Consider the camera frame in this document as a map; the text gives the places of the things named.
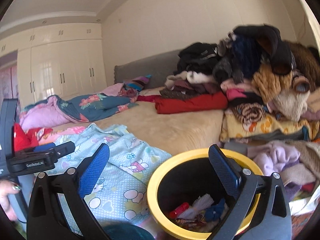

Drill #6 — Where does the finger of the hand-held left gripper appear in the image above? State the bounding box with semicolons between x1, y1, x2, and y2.
15;141;75;159

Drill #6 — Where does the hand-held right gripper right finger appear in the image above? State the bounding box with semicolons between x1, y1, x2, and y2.
197;144;293;240

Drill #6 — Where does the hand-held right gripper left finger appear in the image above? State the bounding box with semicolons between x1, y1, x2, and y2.
26;143;112;240

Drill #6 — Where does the black bin with yellow rim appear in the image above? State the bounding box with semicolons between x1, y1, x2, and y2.
147;148;264;238

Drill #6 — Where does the person's left hand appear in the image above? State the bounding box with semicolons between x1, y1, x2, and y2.
0;180;22;220

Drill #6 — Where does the bright red cloth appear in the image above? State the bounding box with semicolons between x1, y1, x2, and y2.
14;123;53;152

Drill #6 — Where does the pink cartoon blanket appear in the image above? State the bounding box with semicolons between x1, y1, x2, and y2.
37;126;88;143

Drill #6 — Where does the light blue cartoon blanket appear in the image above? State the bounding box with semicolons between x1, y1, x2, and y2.
54;123;173;233

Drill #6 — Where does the pink patterned door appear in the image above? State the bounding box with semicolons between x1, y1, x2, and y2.
0;65;18;100

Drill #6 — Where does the lavender garment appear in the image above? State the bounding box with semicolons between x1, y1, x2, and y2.
247;140;300;175

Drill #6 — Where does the yellow cartoon blanket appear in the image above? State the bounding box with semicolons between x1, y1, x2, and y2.
220;112;313;142

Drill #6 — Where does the brown striped fleece cloth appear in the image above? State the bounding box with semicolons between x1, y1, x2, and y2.
231;102;265;124

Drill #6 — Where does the blue floral quilt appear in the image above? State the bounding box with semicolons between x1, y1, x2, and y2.
19;92;139;130

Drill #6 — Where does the person's teal clothing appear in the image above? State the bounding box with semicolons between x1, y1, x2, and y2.
100;223;157;240

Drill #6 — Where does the beige bed sheet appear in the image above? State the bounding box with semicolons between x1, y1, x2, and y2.
50;101;224;155

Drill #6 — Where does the red folded garment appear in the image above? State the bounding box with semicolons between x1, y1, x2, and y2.
154;92;228;115

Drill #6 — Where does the pink garment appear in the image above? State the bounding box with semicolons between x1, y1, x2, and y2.
221;79;253;100

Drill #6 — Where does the white wardrobe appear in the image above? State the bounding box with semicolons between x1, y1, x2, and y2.
0;22;108;103

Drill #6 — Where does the light pink cloth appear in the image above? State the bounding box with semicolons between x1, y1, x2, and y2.
104;83;124;97

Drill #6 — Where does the beige knitted cloth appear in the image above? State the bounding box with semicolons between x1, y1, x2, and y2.
282;142;320;188

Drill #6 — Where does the brown dotted cloth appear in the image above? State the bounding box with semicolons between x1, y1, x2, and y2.
160;80;220;98

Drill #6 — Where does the dark red cloth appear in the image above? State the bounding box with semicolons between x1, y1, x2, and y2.
136;90;163;103

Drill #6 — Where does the tan fuzzy sweater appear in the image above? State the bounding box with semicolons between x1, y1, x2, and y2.
251;62;310;120

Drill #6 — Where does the striped pillow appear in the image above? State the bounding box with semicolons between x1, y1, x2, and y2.
124;74;152;92

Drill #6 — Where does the white fleece cloth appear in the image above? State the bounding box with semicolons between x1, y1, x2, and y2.
165;70;213;84

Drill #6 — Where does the grey fuzzy garment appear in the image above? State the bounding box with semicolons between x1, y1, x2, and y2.
212;55;240;83

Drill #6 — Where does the black jacket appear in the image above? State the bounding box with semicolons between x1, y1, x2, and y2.
177;42;220;74

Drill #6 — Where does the grey headboard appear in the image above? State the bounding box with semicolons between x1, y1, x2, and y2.
114;49;183;89

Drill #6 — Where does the navy fuzzy garment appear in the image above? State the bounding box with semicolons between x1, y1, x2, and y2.
231;35;263;78

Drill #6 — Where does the grey purple knitted cloth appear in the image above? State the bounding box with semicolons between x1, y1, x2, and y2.
217;37;234;55

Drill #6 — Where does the black coat with brown lining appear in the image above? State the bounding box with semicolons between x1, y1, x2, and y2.
234;24;293;75

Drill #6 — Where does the brown fur coat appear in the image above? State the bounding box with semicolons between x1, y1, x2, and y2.
287;41;320;85

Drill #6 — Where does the cream curtain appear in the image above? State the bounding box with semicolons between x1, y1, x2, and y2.
287;0;320;53

